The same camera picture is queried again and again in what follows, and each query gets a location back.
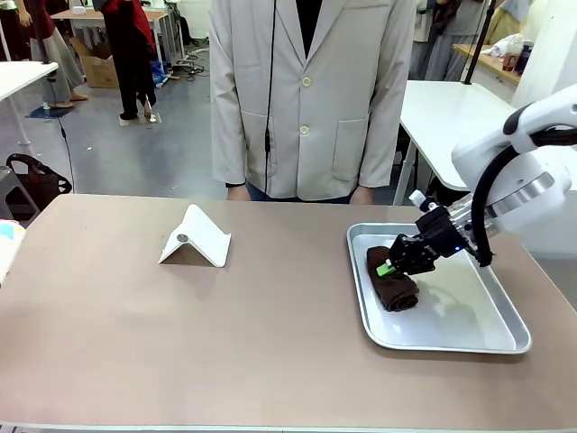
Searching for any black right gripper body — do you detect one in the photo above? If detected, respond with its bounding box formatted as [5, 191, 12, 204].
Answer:
[414, 207, 474, 261]

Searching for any dark brown cloth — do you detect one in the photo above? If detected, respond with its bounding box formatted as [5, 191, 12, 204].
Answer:
[364, 245, 421, 313]

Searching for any person's right forearm beige sleeve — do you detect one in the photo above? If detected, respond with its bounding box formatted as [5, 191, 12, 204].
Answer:
[209, 89, 248, 187]

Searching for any person's left forearm beige sleeve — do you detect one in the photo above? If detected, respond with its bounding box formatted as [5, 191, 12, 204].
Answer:
[358, 89, 418, 190]

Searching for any silver metal tray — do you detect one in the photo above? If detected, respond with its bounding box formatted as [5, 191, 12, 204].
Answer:
[345, 221, 533, 355]

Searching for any white side table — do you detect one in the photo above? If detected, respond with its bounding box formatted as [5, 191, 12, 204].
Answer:
[392, 79, 517, 207]

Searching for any person torso in beige jacket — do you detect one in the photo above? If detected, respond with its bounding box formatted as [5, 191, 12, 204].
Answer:
[234, 0, 398, 203]

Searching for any wooden top desk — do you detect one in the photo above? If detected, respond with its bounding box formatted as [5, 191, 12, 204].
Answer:
[453, 42, 524, 103]

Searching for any background person in grey coat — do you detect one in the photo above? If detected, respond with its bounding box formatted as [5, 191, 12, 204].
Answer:
[412, 0, 486, 82]

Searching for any dark blue cup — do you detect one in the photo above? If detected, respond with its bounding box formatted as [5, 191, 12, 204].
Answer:
[513, 41, 536, 76]

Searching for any black vertical pole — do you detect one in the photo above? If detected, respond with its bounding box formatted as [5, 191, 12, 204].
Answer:
[463, 0, 497, 86]

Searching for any white plastic bag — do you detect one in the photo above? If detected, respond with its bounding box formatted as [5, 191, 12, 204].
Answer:
[481, 33, 524, 60]

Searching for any white folded phone stand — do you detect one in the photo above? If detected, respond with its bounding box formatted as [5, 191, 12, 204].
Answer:
[157, 203, 233, 270]

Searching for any background person in yellow top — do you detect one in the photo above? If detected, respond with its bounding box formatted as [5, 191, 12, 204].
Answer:
[486, 0, 540, 46]

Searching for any background person in red black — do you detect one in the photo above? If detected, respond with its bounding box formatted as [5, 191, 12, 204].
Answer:
[101, 0, 159, 122]

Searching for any brown cardboard box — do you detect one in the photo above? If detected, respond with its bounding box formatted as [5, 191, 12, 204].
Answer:
[71, 38, 121, 89]

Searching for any background person in grey skirt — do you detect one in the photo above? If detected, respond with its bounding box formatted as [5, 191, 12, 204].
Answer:
[17, 0, 89, 109]

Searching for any wooden top background table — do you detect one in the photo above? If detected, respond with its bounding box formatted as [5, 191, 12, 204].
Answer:
[49, 8, 186, 69]

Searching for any colourful printed white package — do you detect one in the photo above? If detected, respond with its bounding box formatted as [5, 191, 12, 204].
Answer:
[0, 219, 27, 286]

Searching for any white table with leg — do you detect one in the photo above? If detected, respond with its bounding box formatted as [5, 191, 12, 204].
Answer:
[0, 60, 60, 159]

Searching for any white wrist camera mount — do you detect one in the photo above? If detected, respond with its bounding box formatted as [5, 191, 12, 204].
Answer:
[408, 189, 436, 213]

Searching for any black robot cable hose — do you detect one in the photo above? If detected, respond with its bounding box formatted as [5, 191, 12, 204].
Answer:
[468, 128, 577, 268]

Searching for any black hanging cable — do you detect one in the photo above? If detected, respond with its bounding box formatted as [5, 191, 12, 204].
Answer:
[262, 0, 277, 199]

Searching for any thin black floor cable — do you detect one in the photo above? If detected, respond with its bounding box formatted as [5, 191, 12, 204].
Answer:
[44, 76, 76, 190]

